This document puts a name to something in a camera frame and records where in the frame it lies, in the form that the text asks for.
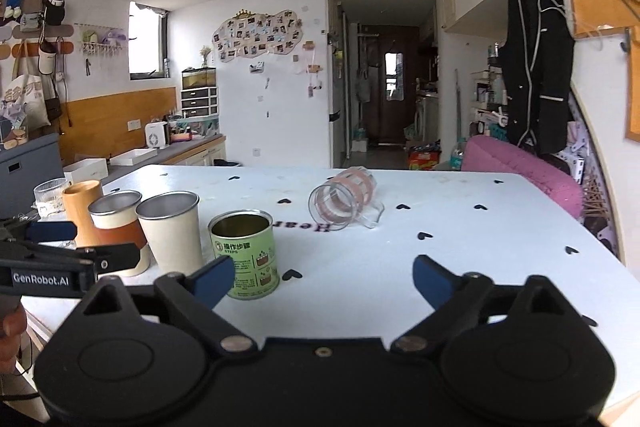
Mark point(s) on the plastic water bottle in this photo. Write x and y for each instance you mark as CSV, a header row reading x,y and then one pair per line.
x,y
456,157

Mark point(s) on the orange wooden cup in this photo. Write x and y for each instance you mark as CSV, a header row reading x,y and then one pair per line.
x,y
82,207

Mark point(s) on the white wall peg rack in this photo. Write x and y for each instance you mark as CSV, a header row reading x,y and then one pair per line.
x,y
100,42

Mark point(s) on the cream metal cup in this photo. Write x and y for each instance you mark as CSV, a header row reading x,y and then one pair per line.
x,y
172,237

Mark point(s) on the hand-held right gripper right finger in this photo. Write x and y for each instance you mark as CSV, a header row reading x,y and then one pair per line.
x,y
432,279

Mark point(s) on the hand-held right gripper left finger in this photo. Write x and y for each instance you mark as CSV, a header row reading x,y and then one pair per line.
x,y
215,279

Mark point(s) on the white drawer unit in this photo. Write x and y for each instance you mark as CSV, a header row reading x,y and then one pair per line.
x,y
199,103

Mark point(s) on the cork board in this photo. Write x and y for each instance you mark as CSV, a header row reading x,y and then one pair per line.
x,y
634,82

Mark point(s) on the pink padded chair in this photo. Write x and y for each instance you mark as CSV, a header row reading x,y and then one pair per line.
x,y
515,167

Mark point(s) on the printed canvas tote bag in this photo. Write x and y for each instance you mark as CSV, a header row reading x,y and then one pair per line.
x,y
25,102

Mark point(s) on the person's left hand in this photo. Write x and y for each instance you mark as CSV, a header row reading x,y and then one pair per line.
x,y
11,337

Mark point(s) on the small black shoulder bag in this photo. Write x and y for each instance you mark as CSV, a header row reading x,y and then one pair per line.
x,y
53,109

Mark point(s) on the black jacket with white trim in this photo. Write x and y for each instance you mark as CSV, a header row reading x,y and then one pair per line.
x,y
537,72

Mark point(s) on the window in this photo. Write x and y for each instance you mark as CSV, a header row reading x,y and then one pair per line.
x,y
145,42

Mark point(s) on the wooden wall panel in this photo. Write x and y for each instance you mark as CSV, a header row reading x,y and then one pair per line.
x,y
110,114

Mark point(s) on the green tin can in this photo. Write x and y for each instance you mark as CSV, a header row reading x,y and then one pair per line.
x,y
250,252

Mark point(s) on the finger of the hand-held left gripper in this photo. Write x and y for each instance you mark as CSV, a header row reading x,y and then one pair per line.
x,y
50,231
120,256

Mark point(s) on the grey-blue storage box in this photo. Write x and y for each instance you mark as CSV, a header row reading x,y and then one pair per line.
x,y
27,172

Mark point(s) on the clear pink-striped glass cup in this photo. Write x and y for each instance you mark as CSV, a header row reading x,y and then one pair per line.
x,y
345,196

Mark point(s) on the grey hanging bag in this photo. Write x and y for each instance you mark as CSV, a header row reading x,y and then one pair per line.
x,y
363,88

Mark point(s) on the small white appliance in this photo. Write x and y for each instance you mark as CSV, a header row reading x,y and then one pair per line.
x,y
156,136

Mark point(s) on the white cardboard box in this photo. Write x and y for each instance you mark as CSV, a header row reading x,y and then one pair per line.
x,y
85,169

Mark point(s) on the ribbed clear glass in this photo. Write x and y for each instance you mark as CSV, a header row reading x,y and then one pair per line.
x,y
47,194

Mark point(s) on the cloud-shaped photo board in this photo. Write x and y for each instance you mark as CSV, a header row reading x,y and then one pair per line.
x,y
257,36

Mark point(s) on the flat white box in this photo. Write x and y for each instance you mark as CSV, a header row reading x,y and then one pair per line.
x,y
134,157

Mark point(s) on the glass tank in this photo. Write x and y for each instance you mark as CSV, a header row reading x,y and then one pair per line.
x,y
199,79

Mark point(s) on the grey countertop cabinet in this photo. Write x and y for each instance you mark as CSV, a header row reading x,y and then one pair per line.
x,y
190,149

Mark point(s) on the dark wooden door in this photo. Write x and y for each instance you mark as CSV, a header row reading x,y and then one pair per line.
x,y
392,107

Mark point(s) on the cluttered storage shelf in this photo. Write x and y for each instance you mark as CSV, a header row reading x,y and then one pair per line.
x,y
487,107

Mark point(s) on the red printed bag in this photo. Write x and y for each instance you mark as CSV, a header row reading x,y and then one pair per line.
x,y
424,158

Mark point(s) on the brown-sleeved metal cup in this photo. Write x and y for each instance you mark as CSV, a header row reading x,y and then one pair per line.
x,y
118,232

